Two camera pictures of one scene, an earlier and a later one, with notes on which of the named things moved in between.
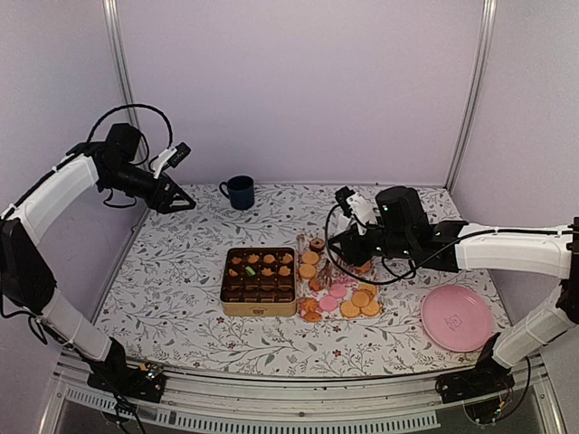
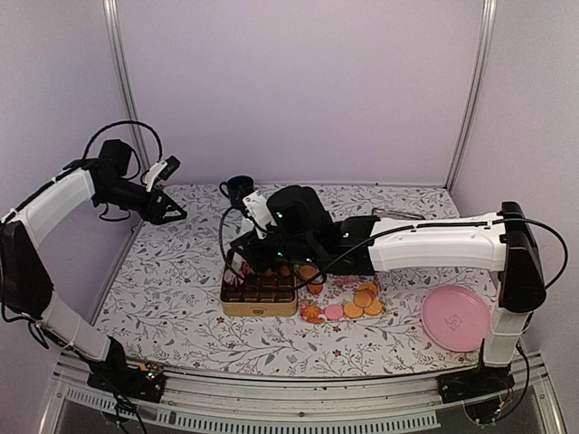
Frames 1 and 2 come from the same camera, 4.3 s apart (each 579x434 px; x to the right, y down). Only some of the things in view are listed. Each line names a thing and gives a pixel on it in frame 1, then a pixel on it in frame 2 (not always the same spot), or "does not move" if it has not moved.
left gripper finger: x=181 y=202 → x=170 y=207
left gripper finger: x=176 y=187 → x=169 y=202
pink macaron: x=327 y=303 → x=334 y=311
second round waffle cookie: x=370 y=309 does not move
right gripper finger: x=344 y=240 → x=245 y=247
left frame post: x=117 y=35 does not move
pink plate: x=457 y=319 does not move
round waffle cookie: x=349 y=309 does not move
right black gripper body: x=361 y=256 → x=262 y=261
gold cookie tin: x=258 y=281 does not move
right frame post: x=487 y=23 does not move
